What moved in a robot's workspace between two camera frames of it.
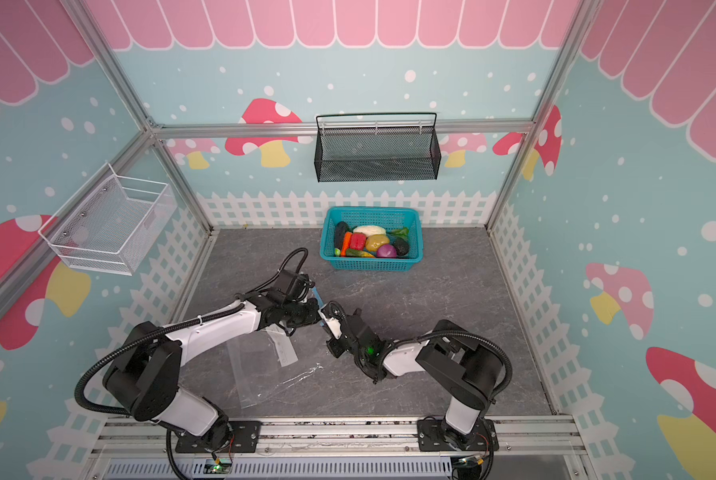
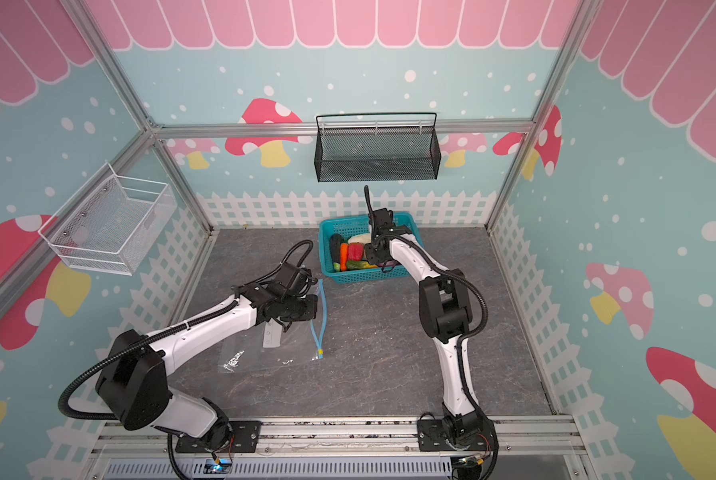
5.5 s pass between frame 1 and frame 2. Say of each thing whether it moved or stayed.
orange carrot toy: moved
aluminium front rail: stayed
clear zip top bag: moved
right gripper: moved
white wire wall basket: stayed
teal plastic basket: moved
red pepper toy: moved
